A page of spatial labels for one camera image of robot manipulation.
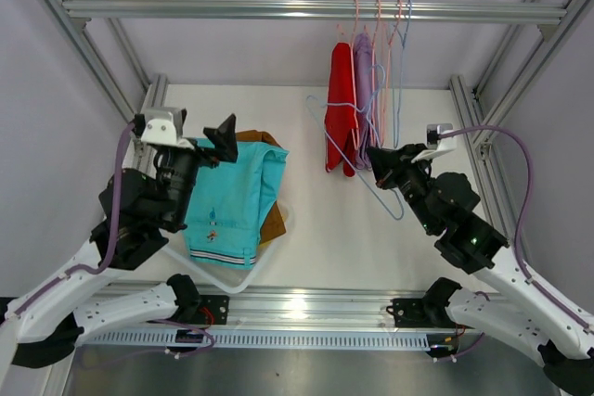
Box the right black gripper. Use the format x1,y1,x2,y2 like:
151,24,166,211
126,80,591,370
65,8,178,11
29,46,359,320
366,144,438,234

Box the pink hanger of red trousers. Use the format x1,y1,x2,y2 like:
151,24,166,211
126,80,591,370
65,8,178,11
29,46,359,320
334,0,364,151

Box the red trousers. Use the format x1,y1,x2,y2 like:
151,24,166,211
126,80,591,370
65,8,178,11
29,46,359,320
324,42,358,178

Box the pink hanger of yellow trousers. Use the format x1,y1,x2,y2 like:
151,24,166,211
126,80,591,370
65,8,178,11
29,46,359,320
380,0,403,145

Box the teal trousers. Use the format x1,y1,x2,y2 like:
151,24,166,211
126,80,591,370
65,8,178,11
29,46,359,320
183,142,289,270

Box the blue hanger of teal trousers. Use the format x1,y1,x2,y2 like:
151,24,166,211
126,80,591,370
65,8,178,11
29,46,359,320
304,64,405,221

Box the lilac trousers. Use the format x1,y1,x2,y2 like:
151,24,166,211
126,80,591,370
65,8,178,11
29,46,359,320
353,32,376,170

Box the brown trousers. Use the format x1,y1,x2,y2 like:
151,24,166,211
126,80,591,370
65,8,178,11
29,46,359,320
236,130,287,247

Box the blue hanger of brown trousers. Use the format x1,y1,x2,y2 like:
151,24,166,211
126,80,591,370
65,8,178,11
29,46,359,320
393,0,412,148

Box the pink hanger of lilac trousers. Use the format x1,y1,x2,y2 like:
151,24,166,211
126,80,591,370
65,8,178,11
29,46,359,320
370,0,385,147

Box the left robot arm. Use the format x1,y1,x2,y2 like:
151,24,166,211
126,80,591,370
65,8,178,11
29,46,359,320
1,108,239,373

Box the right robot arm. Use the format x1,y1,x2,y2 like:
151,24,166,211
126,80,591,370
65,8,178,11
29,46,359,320
367,144,593,395

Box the white plastic basket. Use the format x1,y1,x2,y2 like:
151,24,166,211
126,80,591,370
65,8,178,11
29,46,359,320
161,200,294,294

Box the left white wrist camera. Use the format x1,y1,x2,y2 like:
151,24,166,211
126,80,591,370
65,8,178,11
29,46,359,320
132,107,194,150

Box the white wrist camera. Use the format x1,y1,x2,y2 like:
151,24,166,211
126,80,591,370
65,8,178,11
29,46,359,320
411,123,457,163
132,107,194,150

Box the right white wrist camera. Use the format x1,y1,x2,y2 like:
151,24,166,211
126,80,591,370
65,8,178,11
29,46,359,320
411,123,457,163

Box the aluminium hanging rail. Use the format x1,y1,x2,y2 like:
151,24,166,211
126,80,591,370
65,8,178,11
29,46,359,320
62,0,568,25

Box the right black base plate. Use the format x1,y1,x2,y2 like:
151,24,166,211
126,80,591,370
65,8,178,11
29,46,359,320
385,298,453,328

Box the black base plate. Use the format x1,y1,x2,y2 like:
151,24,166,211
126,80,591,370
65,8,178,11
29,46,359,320
171,295,230,354
385,298,453,328

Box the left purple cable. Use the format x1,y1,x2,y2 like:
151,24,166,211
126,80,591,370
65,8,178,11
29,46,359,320
0,120,217,367

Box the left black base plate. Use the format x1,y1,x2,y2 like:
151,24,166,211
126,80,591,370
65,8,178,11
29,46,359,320
171,295,230,354

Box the slotted cable duct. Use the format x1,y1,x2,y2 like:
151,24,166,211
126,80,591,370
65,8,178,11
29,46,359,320
86,326,430,351

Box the aluminium frame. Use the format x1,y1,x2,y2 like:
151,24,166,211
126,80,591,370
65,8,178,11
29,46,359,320
0,0,594,396

